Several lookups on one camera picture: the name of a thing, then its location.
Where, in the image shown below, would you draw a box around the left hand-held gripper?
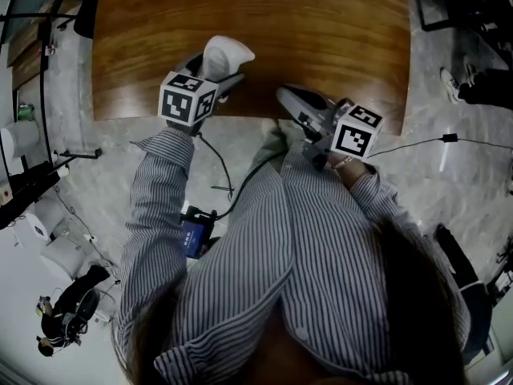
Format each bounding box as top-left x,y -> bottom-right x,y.
159,51 -> 246,136

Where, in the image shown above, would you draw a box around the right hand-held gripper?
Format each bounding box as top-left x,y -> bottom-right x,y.
277,84 -> 384,172

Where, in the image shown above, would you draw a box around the person's left forearm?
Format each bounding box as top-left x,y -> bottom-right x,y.
119,125 -> 197,264

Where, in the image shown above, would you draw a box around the person's right forearm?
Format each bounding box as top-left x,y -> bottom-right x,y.
326,153 -> 426,240

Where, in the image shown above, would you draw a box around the person's leg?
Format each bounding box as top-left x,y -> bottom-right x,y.
250,119 -> 297,172
456,74 -> 513,110

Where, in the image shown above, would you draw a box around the brown wooden table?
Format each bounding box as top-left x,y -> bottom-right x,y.
91,0 -> 412,136

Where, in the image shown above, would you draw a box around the person's striped shirt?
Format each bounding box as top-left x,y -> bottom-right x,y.
114,140 -> 472,385

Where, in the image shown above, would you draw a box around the black device with blue screen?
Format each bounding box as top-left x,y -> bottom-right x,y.
179,205 -> 218,261

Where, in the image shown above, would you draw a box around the black metal stand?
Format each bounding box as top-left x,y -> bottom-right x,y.
0,12 -> 103,228

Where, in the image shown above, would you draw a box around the brown wooden shelf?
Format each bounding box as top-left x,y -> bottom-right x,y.
6,0 -> 54,91

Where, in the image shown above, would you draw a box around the white cylindrical bin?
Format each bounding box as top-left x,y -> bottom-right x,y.
0,120 -> 42,176

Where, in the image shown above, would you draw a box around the black office chair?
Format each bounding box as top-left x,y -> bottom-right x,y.
434,222 -> 495,363

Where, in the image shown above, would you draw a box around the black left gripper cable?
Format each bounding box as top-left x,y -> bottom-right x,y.
196,132 -> 236,202

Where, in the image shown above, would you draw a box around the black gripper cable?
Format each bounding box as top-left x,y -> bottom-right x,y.
196,132 -> 236,202
214,150 -> 288,221

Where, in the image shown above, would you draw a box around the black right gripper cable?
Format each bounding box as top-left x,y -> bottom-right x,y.
214,150 -> 288,221

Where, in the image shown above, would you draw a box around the black cable with adapter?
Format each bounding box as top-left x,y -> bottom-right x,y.
366,132 -> 513,160

